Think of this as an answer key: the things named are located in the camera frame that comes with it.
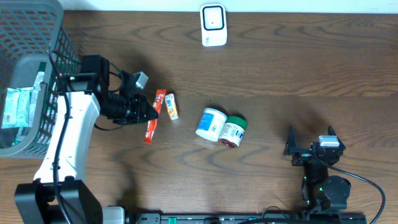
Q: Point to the white barcode scanner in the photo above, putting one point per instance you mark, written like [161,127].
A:
[213,25]

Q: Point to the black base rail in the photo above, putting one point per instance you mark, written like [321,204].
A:
[269,217]

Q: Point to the small orange box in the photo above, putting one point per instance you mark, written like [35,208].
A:
[171,106]

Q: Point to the white blue label jar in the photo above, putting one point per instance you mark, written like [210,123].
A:
[211,124]

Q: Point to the red white snack packet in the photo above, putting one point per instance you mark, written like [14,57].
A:
[152,124]

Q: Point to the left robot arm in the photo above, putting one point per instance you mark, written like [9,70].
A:
[58,192]

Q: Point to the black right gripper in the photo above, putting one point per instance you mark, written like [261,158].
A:
[291,149]

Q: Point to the green lid white jar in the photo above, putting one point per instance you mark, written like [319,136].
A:
[233,131]

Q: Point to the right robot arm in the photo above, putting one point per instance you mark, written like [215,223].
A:
[323,193]

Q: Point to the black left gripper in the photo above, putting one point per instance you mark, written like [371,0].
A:
[140,102]

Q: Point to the green white gloves packet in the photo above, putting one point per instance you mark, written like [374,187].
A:
[23,132]

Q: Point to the grey plastic mesh basket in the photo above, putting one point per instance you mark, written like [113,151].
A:
[32,32]

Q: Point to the light green snack packet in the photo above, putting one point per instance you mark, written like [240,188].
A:
[17,108]

